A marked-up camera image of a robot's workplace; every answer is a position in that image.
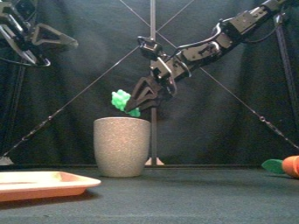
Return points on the green toy grapes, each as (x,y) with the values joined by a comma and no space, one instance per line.
(119,100)

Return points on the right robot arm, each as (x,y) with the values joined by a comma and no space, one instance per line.
(230,30)

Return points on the grey speckled cup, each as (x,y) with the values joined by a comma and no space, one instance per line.
(122,145)

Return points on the pink plastic tray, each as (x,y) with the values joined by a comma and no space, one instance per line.
(37,183)

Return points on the orange toy carrot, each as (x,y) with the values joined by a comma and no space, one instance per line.
(292,166)

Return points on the vertical metal frame post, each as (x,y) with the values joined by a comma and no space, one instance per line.
(153,96)

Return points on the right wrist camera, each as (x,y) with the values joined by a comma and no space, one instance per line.
(149,47)

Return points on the black frame post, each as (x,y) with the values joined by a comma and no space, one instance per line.
(288,67)

